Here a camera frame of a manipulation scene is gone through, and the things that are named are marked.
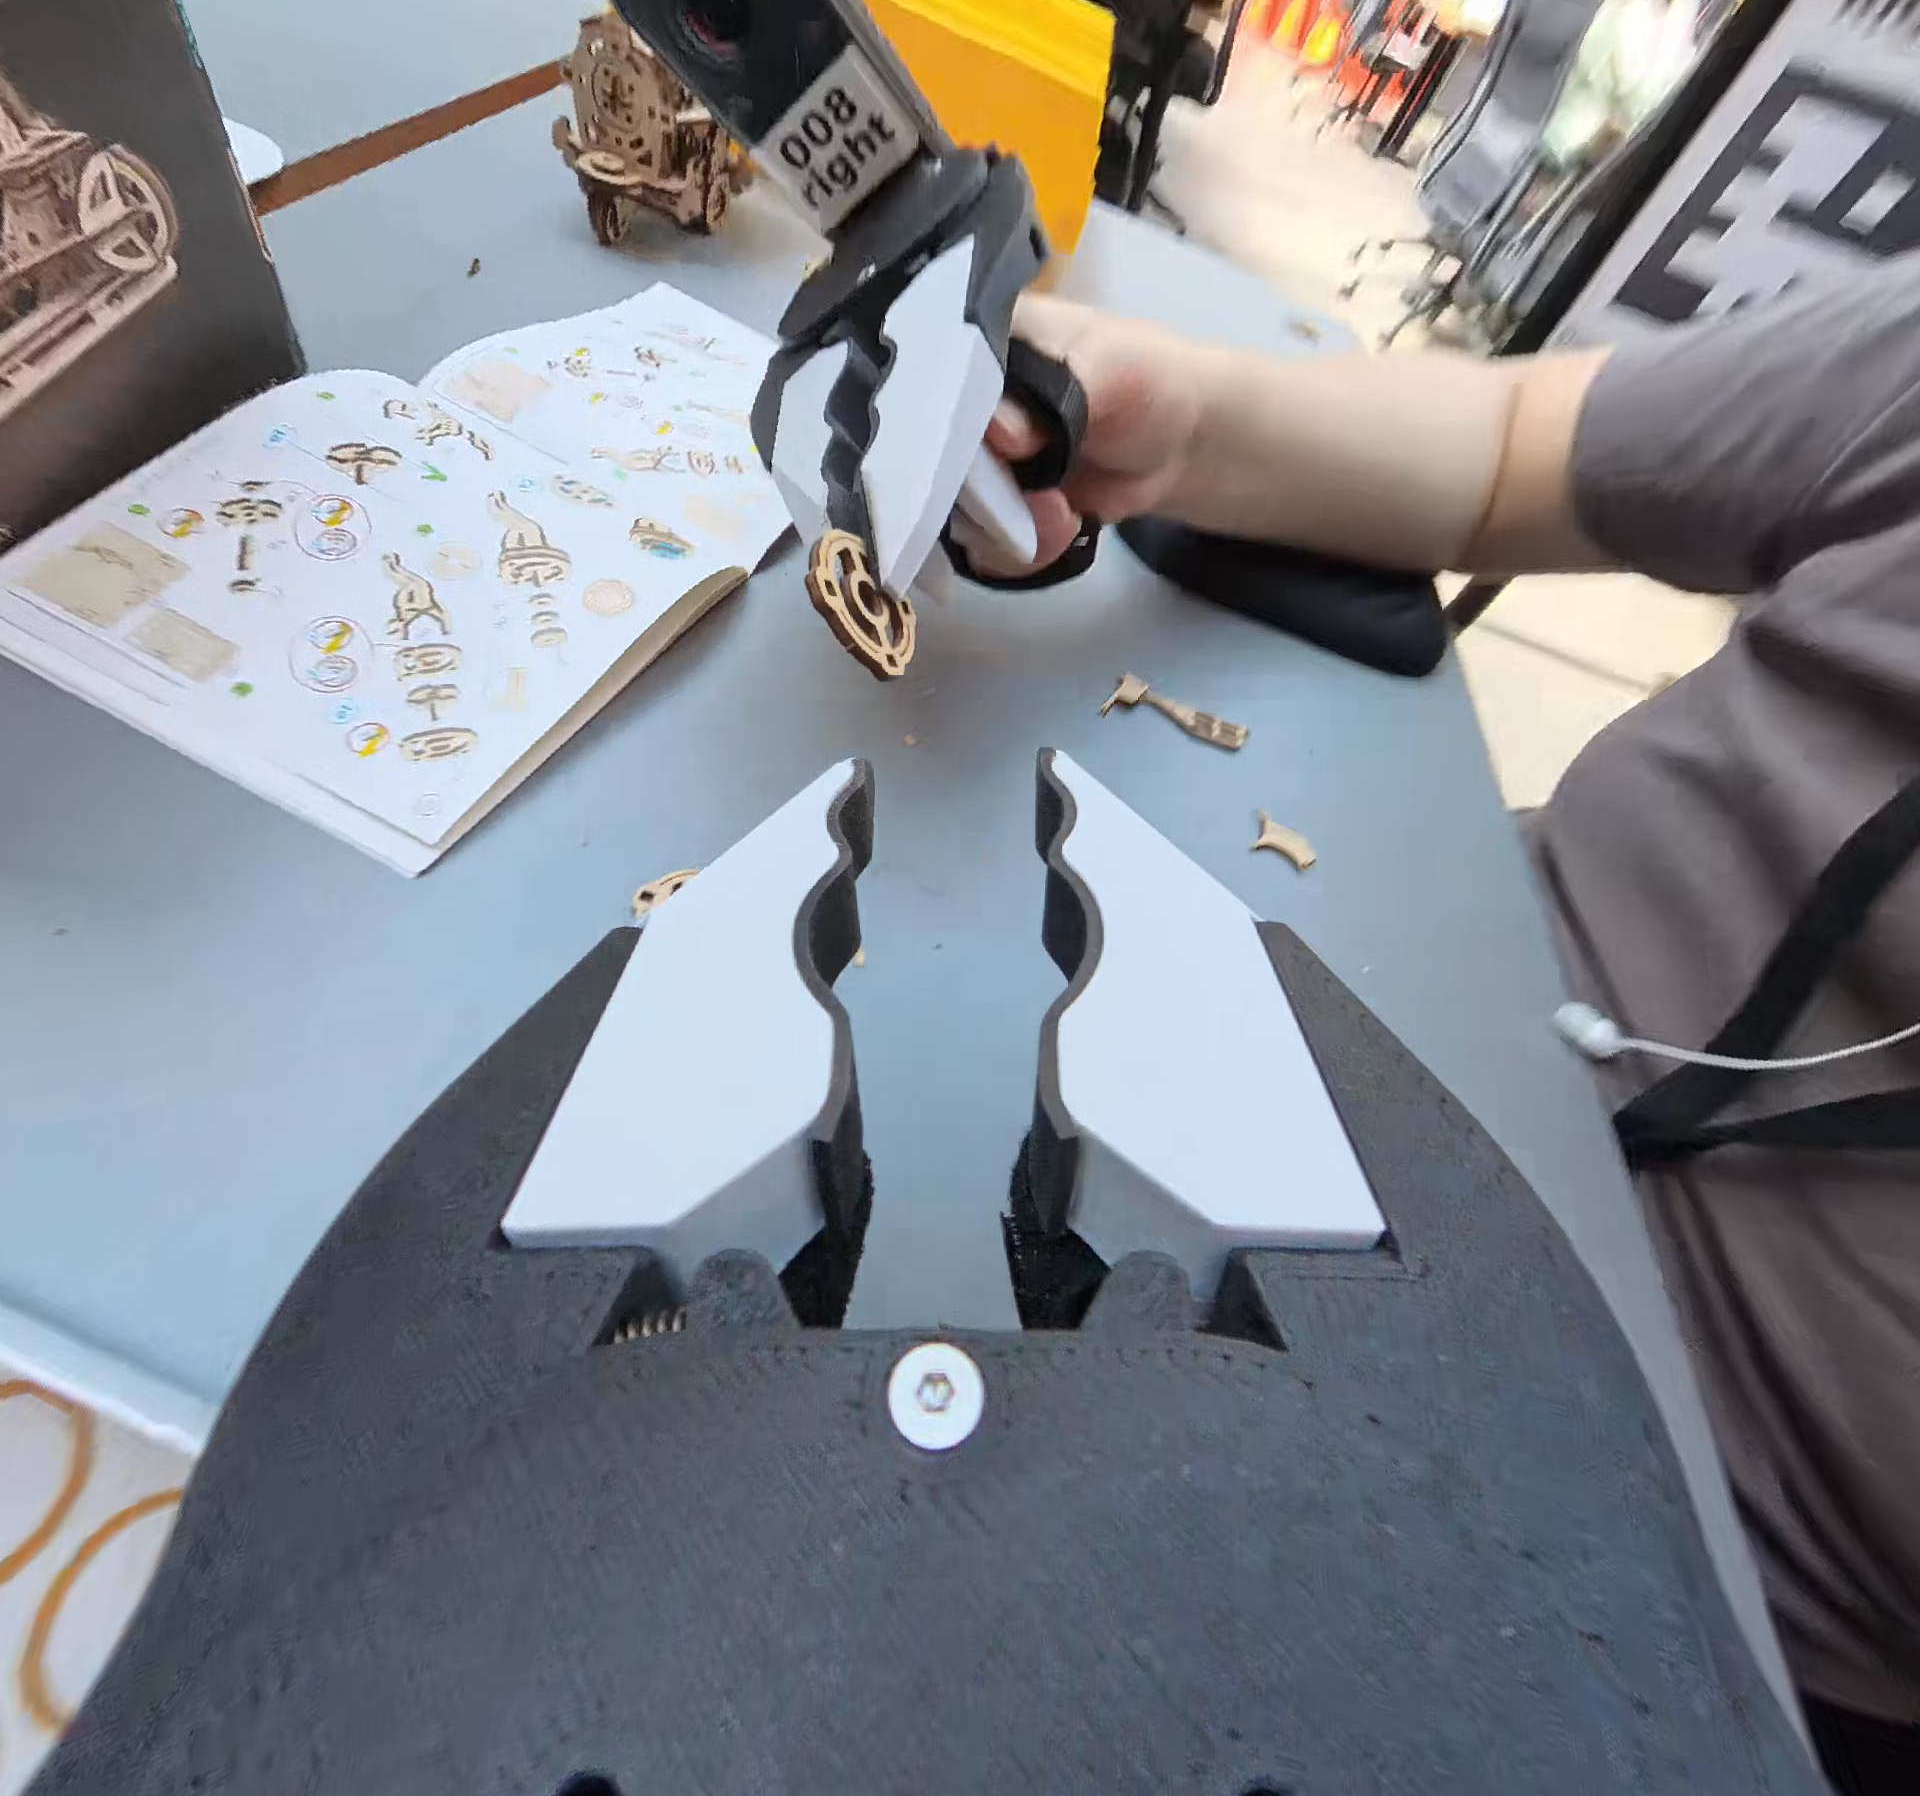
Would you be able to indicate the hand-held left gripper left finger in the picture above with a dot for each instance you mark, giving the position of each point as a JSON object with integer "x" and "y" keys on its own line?
{"x": 706, "y": 1077}

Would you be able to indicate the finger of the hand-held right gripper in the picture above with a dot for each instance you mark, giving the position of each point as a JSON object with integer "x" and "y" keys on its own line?
{"x": 930, "y": 400}
{"x": 803, "y": 453}

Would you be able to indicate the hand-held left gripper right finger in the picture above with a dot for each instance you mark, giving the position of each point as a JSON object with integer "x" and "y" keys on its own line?
{"x": 1216, "y": 1077}

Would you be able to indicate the wooden hub with axle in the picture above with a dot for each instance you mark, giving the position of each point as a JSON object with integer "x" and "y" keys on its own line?
{"x": 658, "y": 892}

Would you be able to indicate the person's right forearm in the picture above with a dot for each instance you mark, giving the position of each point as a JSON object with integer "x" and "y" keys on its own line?
{"x": 1502, "y": 462}

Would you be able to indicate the wooden model assembly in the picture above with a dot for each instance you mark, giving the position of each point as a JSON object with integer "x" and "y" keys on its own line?
{"x": 645, "y": 132}

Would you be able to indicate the dark model kit box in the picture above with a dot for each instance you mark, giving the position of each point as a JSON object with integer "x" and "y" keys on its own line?
{"x": 91, "y": 103}

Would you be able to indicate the person's right hand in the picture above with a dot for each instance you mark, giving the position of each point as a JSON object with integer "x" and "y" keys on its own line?
{"x": 1139, "y": 416}

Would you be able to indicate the small wooden forked piece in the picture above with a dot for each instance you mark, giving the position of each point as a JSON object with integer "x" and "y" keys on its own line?
{"x": 1286, "y": 844}

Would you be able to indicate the yellow plastic bin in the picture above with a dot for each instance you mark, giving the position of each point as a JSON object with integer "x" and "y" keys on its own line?
{"x": 989, "y": 56}

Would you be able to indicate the adjacent grey table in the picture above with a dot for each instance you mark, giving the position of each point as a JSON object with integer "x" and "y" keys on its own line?
{"x": 375, "y": 28}

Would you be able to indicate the instruction booklet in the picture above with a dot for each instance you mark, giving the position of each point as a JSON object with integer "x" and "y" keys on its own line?
{"x": 450, "y": 506}

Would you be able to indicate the long wooden key piece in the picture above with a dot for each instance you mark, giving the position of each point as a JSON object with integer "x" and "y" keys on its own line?
{"x": 1186, "y": 720}

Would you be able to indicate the white round plate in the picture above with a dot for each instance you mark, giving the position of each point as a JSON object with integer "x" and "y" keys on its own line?
{"x": 252, "y": 156}

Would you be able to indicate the person's torso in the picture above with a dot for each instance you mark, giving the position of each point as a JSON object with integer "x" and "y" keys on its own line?
{"x": 1726, "y": 1301}

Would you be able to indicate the white cardboard tray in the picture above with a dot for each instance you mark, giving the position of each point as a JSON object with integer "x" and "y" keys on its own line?
{"x": 104, "y": 1421}

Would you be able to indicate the black white marker board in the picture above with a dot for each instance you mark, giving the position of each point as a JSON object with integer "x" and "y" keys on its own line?
{"x": 1800, "y": 177}

